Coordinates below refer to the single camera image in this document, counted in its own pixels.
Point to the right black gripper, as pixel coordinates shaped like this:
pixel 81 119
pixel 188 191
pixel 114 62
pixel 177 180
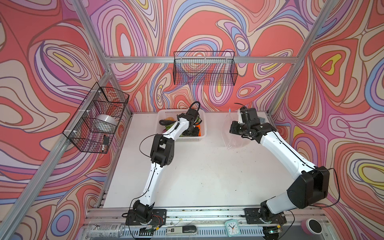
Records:
pixel 233 129

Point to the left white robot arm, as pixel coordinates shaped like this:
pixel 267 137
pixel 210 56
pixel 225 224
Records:
pixel 161 155

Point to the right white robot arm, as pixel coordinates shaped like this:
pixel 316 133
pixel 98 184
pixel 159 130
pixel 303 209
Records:
pixel 311 183

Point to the grey calculator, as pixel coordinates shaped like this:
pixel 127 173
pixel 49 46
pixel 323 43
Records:
pixel 262 120

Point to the green lettuce cabbage toy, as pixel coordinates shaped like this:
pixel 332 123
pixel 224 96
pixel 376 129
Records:
pixel 168 127

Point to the white plastic perforated basket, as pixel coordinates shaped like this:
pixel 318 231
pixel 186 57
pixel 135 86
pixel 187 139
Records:
pixel 182 124

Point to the small teal alarm clock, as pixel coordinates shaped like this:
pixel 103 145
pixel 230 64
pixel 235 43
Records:
pixel 232 228

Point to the black white remote device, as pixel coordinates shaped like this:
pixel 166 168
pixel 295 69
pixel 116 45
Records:
pixel 182 230

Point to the silver tape roll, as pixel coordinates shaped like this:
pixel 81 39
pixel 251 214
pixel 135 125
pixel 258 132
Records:
pixel 107 119

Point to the green circuit board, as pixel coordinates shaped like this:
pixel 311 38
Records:
pixel 144 232

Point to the silver drink can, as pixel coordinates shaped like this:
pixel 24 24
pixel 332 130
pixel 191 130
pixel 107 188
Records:
pixel 106 231

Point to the black wire basket back wall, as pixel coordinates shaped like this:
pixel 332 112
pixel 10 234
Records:
pixel 208 68

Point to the black wire basket wall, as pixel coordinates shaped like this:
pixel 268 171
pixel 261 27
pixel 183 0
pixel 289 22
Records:
pixel 208 68
pixel 88 134

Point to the black wire basket left wall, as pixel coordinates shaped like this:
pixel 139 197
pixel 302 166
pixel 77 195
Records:
pixel 88 134

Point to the aluminium frame post left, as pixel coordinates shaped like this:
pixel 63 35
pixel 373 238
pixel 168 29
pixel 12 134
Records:
pixel 108 77

